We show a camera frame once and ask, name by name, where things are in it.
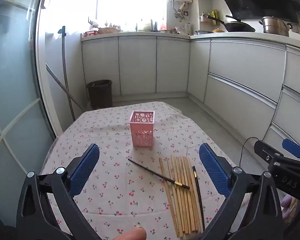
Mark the frosted glass sliding door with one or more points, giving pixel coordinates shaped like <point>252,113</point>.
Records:
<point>15,80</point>

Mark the wall hook rack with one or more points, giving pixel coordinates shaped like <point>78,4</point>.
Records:
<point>90,22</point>

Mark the bright window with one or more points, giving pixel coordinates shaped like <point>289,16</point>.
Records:
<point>130,0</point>

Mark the bundle of bamboo chopsticks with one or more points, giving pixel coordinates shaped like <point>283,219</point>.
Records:
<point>182,205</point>

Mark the cherry print tablecloth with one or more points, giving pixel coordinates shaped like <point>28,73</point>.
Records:
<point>110,180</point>

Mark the steel bowl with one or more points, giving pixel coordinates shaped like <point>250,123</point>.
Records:
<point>202,32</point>

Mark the person's left hand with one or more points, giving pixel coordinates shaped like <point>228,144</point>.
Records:
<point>132,233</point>

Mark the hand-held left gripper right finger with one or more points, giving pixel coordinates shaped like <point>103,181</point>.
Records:
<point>213,170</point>

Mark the person's right hand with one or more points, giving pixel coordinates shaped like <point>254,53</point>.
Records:
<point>285,201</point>

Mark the pink perforated utensil holder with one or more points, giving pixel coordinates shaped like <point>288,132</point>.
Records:
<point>142,135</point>

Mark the dark brown trash bin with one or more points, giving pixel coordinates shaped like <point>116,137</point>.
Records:
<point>100,95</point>

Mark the steel stock pot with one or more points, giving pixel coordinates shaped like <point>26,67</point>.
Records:
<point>275,27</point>

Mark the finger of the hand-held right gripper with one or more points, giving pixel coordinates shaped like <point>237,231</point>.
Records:
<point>265,152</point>
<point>291,146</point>

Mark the white kitchen cabinets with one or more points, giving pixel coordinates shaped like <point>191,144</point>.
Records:
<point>140,62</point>

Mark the black wok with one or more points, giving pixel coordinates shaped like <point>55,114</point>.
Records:
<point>240,26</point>

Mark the black chopstick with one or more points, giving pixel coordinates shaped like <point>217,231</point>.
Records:
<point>197,192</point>
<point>152,171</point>

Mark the slanted metal pole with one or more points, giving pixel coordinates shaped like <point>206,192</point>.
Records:
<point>62,86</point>

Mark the red plastic basket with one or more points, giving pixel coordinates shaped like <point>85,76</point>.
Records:
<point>91,33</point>

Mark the wicker basket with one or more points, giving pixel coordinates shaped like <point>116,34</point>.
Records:
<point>108,30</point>

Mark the wall power outlet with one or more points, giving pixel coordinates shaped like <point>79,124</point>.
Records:
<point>186,14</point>

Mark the orange lidded pot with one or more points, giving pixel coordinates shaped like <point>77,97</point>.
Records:
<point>218,30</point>

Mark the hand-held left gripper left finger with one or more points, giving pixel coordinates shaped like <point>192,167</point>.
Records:
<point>86,167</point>

